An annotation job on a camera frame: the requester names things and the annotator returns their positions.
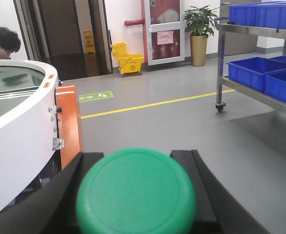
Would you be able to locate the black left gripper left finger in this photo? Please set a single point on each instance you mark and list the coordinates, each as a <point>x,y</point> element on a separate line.
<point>51,209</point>

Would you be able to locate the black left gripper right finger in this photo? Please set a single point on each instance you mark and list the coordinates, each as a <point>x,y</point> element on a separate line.
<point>218,212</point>

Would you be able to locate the green mushroom push button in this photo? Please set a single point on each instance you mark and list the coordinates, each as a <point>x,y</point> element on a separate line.
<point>136,191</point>

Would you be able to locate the white round machine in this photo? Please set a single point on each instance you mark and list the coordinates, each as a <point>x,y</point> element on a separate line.
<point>38,116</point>

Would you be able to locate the yellow mop bucket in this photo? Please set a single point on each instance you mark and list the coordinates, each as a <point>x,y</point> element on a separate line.
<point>127,63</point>

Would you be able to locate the yellow wet floor sign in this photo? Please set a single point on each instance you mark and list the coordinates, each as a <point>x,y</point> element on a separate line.
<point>89,43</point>

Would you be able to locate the steel cart with bins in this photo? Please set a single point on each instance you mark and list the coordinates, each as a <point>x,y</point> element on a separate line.
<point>263,79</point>

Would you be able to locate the person in green sweater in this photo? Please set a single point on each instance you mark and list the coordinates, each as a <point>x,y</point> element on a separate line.
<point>9,43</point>

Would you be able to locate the potted plant gold pot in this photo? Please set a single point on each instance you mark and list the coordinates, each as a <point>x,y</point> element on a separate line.
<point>200,25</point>

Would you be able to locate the red fire cabinet door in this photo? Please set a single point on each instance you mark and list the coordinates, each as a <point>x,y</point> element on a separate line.
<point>163,31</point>

